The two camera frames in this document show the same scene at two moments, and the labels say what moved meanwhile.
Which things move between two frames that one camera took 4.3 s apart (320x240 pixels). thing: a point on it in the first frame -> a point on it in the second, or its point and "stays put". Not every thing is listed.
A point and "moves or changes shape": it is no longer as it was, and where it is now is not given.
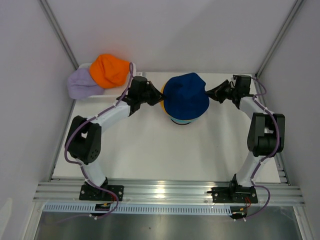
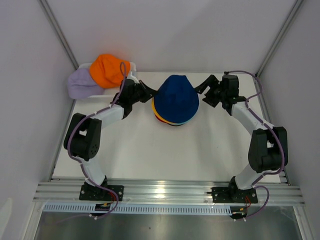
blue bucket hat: (184, 97) moves or changes shape
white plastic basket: (116, 92) stays put
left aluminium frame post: (59, 31) stays put
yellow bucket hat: (162, 102) -> (157, 115)
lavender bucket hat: (81, 85) stays put
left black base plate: (93, 192) stays put
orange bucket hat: (109, 71) stays put
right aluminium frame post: (295, 8) stays put
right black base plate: (234, 194) stays put
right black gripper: (216, 93) -> (210, 81)
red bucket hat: (183, 122) -> (160, 120)
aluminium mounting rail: (170, 191) stays put
